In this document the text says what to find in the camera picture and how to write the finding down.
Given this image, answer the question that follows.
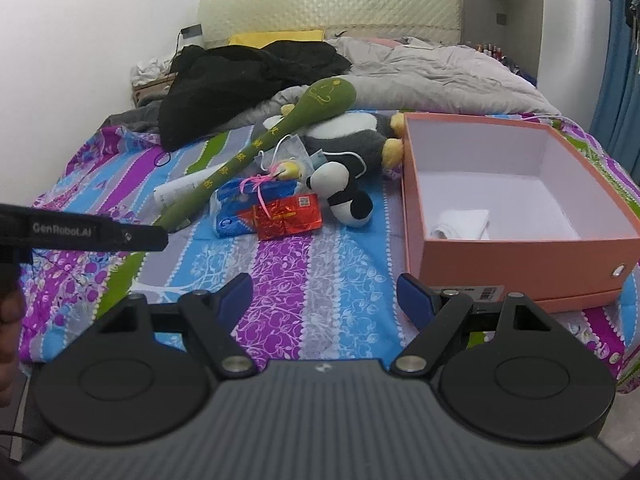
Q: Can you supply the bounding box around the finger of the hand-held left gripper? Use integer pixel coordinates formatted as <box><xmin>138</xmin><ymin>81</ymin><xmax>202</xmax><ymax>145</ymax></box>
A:
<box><xmin>120</xmin><ymin>225</ymin><xmax>169</xmax><ymax>252</ymax></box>

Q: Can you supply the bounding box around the grey white penguin plush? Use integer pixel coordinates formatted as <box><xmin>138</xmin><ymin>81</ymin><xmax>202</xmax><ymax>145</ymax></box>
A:
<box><xmin>263</xmin><ymin>105</ymin><xmax>407</xmax><ymax>171</ymax></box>

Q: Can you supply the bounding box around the folded white cloth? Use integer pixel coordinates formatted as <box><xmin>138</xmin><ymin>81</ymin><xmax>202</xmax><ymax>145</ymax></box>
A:
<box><xmin>431</xmin><ymin>208</ymin><xmax>492</xmax><ymax>241</ymax></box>

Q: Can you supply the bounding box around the beige quilted headboard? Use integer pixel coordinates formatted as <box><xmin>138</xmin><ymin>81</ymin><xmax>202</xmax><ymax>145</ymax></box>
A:
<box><xmin>196</xmin><ymin>0</ymin><xmax>462</xmax><ymax>48</ymax></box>

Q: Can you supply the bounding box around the small black white panda plush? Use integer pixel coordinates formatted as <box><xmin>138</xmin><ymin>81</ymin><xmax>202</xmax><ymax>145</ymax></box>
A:
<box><xmin>306</xmin><ymin>155</ymin><xmax>375</xmax><ymax>228</ymax></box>

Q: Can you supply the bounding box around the white lotion tube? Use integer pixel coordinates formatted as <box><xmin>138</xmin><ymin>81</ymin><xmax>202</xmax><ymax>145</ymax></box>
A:
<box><xmin>152</xmin><ymin>162</ymin><xmax>226</xmax><ymax>211</ymax></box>

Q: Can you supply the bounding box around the person's left hand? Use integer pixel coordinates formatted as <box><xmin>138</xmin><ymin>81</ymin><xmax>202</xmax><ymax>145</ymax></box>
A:
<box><xmin>0</xmin><ymin>264</ymin><xmax>26</xmax><ymax>406</ymax></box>

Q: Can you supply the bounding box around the orange bed frame edge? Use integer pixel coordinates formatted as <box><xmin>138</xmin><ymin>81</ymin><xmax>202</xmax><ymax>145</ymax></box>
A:
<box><xmin>402</xmin><ymin>112</ymin><xmax>640</xmax><ymax>313</ymax></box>

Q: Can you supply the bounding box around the pink ribbon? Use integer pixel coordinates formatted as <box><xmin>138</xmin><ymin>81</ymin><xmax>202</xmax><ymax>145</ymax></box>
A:
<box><xmin>239</xmin><ymin>174</ymin><xmax>281</xmax><ymax>221</ymax></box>

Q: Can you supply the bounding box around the long green plush stick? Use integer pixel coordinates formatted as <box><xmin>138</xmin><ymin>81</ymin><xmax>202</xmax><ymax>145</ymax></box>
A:
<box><xmin>159</xmin><ymin>75</ymin><xmax>358</xmax><ymax>233</ymax></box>

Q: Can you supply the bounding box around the black cable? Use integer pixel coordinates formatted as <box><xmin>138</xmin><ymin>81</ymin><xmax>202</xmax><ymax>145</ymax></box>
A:
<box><xmin>0</xmin><ymin>429</ymin><xmax>43</xmax><ymax>445</ymax></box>

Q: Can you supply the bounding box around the floral striped bed sheet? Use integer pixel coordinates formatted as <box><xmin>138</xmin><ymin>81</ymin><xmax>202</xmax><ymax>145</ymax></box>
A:
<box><xmin>20</xmin><ymin>107</ymin><xmax>640</xmax><ymax>393</ymax></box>

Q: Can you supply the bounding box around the black charger with cable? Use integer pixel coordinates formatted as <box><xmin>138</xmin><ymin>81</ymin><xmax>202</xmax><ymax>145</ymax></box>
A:
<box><xmin>172</xmin><ymin>24</ymin><xmax>203</xmax><ymax>61</ymax></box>

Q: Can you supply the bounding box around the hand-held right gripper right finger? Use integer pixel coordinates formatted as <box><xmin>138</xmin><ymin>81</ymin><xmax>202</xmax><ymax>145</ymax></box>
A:
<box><xmin>390</xmin><ymin>273</ymin><xmax>553</xmax><ymax>377</ymax></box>

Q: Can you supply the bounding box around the yellow pillow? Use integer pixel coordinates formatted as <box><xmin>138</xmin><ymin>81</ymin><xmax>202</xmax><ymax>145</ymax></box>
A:
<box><xmin>227</xmin><ymin>30</ymin><xmax>326</xmax><ymax>48</ymax></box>

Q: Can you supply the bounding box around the crumpled white cloth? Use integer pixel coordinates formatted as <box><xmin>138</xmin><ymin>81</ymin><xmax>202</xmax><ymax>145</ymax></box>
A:
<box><xmin>130</xmin><ymin>55</ymin><xmax>176</xmax><ymax>86</ymax></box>

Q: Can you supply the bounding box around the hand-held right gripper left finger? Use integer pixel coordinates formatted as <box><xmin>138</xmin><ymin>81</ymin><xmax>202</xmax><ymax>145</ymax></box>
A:
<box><xmin>95</xmin><ymin>273</ymin><xmax>256</xmax><ymax>378</ymax></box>

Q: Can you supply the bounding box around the blue curtain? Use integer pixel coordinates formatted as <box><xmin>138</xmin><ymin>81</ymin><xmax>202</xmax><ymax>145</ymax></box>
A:
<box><xmin>590</xmin><ymin>0</ymin><xmax>640</xmax><ymax>171</ymax></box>

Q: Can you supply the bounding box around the grey duvet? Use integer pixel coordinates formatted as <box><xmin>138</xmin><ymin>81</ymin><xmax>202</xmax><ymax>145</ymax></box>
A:
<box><xmin>220</xmin><ymin>35</ymin><xmax>561</xmax><ymax>133</ymax></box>

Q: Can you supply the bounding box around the lavender face mask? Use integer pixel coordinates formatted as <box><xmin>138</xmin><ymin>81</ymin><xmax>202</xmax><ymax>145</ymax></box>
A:
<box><xmin>255</xmin><ymin>135</ymin><xmax>307</xmax><ymax>171</ymax></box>

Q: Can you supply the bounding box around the red foil gift packet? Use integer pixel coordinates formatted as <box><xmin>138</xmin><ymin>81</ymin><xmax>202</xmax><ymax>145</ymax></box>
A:
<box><xmin>250</xmin><ymin>192</ymin><xmax>322</xmax><ymax>241</ymax></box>

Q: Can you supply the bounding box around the dark grey blanket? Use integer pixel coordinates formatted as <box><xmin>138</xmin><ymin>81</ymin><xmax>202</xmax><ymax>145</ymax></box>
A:
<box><xmin>102</xmin><ymin>95</ymin><xmax>171</xmax><ymax>133</ymax></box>

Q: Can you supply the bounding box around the blue tissue packet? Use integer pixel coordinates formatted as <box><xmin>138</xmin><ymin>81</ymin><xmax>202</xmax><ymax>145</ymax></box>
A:
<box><xmin>209</xmin><ymin>177</ymin><xmax>301</xmax><ymax>238</ymax></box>

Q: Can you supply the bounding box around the blue face mask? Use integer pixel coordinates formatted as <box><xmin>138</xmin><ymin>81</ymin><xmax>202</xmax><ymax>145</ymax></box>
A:
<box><xmin>295</xmin><ymin>147</ymin><xmax>330</xmax><ymax>175</ymax></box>

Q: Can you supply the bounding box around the black clothing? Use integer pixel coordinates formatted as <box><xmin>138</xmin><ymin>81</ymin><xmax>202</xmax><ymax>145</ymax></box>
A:
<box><xmin>157</xmin><ymin>40</ymin><xmax>353</xmax><ymax>153</ymax></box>

